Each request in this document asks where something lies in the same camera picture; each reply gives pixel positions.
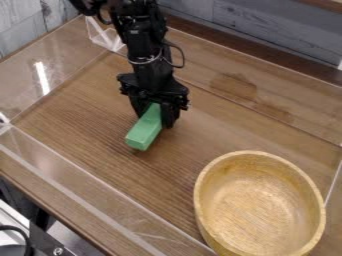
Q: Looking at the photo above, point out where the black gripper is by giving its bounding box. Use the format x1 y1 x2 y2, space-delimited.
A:
116 73 189 129

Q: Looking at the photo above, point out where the green rectangular block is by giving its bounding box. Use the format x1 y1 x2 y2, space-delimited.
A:
125 104 161 151

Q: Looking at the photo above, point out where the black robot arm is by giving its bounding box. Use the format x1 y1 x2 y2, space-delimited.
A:
69 0 189 128

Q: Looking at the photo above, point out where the brown wooden bowl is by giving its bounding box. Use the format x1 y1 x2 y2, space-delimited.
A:
193 150 325 256

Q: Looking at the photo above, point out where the clear acrylic corner bracket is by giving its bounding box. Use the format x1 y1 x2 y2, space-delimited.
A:
85 16 124 52

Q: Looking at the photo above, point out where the clear acrylic tray wall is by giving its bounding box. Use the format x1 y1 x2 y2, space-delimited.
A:
0 113 216 256

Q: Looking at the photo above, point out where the black cable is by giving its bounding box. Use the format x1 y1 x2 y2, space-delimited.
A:
0 224 34 256

